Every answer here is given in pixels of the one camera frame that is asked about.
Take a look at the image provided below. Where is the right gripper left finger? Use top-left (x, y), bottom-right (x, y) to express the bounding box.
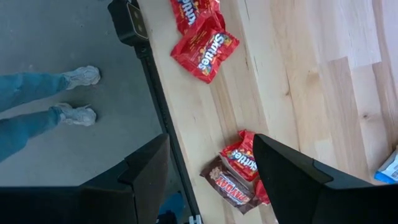
top-left (0, 134), bottom-right (170, 224)

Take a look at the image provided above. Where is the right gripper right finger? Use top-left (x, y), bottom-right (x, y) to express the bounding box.
top-left (253, 134), bottom-right (398, 224)

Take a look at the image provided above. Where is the blue floor object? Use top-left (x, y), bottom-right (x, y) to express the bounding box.
top-left (157, 192), bottom-right (185, 218)

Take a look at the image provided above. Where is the red Skittles packet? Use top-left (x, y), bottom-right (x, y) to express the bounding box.
top-left (170, 12), bottom-right (241, 85)
top-left (253, 179), bottom-right (272, 205)
top-left (169, 0), bottom-right (222, 35)
top-left (219, 129), bottom-right (261, 184)

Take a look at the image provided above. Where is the brown PayDay bar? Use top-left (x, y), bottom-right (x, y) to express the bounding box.
top-left (199, 155), bottom-right (264, 215)

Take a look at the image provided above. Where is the white blue Hershey's bar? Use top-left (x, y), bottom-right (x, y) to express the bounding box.
top-left (374, 147), bottom-right (398, 185)

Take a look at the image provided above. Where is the black table-level camera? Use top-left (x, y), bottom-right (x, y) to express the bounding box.
top-left (107, 0), bottom-right (150, 47)

